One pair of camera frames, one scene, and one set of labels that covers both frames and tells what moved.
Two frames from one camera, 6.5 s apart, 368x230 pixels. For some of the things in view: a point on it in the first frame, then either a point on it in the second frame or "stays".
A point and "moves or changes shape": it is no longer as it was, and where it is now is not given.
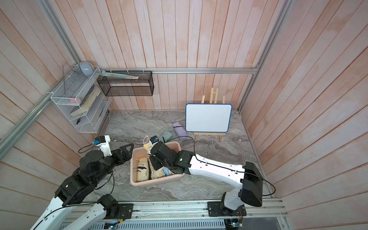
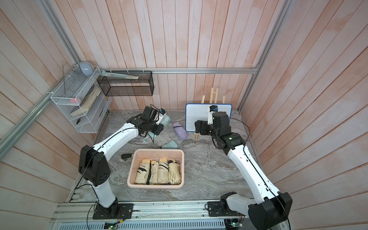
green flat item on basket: (119, 75) stays
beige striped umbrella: (147, 145) → (163, 171)
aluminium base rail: (270, 214) stays
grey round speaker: (86, 68) stays
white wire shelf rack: (77, 96) stays
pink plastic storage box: (140, 152) moves or changes shape
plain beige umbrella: (155, 173) moves or changes shape
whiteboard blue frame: (208, 117) stays
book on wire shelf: (86, 103) stays
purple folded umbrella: (180, 131) stays
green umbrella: (166, 136) → (151, 134)
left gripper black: (116, 153) → (159, 130)
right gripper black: (155, 162) → (199, 128)
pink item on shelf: (77, 100) stays
